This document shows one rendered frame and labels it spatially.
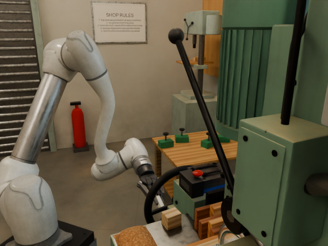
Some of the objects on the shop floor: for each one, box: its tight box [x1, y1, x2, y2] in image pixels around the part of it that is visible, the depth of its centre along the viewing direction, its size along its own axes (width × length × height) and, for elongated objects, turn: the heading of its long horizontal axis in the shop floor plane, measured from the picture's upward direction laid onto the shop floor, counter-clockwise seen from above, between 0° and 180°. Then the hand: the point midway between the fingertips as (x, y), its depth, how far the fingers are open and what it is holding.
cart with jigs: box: [152, 128, 238, 199], centre depth 235 cm, size 66×57×64 cm
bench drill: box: [171, 10, 222, 135], centre depth 307 cm, size 48×62×158 cm
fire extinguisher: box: [70, 101, 89, 153], centre depth 343 cm, size 18×19×60 cm
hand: (160, 203), depth 122 cm, fingers closed
